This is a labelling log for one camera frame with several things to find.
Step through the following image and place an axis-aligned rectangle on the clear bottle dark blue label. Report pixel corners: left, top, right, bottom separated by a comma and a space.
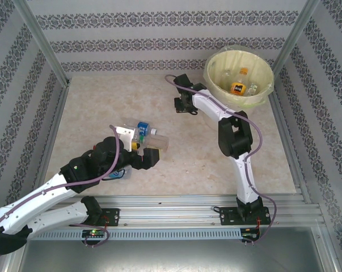
122, 116, 158, 137

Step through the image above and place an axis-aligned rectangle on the clear square bottle green band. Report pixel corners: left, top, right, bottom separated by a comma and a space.
138, 134, 171, 154

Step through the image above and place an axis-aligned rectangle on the clear bottle light blue label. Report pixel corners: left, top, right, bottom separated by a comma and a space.
107, 167, 132, 181

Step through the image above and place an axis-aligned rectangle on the orange juice bottle yellow cap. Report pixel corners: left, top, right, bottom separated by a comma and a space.
229, 67, 250, 95

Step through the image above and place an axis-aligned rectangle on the white ribbed bin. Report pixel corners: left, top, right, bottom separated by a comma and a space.
206, 48, 275, 112

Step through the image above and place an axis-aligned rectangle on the small circuit board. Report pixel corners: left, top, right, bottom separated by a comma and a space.
240, 227, 260, 241
82, 228, 106, 239

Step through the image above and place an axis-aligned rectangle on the grey metal panel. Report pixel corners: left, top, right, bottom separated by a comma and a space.
6, 237, 339, 272

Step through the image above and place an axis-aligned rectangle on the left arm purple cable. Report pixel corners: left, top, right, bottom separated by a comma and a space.
0, 124, 123, 260

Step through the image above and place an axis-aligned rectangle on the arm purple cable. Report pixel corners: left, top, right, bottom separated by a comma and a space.
0, 124, 123, 260
164, 74, 277, 247

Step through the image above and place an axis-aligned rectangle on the aluminium frame rail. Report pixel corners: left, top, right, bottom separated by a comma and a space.
31, 83, 71, 205
268, 92, 313, 205

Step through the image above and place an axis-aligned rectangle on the wide aluminium base rail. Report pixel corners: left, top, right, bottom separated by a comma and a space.
44, 193, 323, 229

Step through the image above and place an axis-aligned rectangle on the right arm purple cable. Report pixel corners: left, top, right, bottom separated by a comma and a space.
164, 74, 277, 247

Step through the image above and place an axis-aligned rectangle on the grey slotted cable duct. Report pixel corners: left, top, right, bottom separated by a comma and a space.
31, 227, 244, 241

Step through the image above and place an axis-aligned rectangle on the aluminium frame post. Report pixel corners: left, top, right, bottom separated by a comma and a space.
13, 0, 71, 86
271, 0, 321, 75

